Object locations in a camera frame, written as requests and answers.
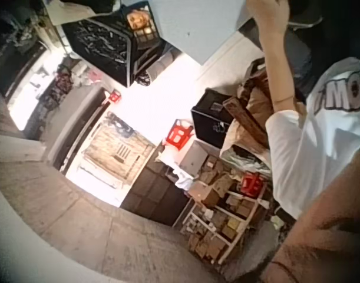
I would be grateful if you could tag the white shelf with cartons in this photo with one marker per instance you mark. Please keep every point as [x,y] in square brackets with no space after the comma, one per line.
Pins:
[221,218]

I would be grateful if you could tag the heap of brown bags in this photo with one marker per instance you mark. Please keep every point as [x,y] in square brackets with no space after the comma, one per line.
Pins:
[250,147]

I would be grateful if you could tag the black patterned crate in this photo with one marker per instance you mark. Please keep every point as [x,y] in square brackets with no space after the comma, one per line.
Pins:
[103,47]

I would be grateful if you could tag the white cloth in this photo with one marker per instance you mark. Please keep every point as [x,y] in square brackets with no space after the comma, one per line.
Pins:
[183,181]

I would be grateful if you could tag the person's legs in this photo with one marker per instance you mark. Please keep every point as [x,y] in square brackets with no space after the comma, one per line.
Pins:
[300,56]

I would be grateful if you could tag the person's left fingers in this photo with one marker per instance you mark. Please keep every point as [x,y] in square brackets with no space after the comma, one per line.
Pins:
[254,6]

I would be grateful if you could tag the framed picture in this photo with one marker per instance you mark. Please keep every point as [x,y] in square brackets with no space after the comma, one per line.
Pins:
[138,23]

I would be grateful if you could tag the heap of clothes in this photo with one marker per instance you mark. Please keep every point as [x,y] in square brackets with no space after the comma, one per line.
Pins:
[60,85]

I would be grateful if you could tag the grey metal box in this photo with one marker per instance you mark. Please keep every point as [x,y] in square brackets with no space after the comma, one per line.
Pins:
[194,157]

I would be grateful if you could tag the woven straw mat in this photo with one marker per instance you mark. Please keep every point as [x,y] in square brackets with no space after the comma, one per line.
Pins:
[118,150]

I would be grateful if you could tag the black box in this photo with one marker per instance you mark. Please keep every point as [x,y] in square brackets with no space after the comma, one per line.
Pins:
[210,121]

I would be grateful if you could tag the small red plastic stool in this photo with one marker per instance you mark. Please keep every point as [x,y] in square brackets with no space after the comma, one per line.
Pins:
[115,96]

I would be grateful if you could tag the brown wooden plank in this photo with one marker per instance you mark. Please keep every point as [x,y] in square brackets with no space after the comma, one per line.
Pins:
[246,121]

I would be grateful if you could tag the light blue board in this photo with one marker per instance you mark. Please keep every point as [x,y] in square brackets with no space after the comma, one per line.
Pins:
[194,26]

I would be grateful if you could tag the grey rolled cloth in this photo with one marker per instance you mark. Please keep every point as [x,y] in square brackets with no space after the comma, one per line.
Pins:
[159,66]

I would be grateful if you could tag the dark panelled cabinet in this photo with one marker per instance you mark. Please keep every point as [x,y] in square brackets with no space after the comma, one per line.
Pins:
[156,194]

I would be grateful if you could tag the person's left hand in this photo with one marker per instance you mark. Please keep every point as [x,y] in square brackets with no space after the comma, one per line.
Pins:
[269,20]

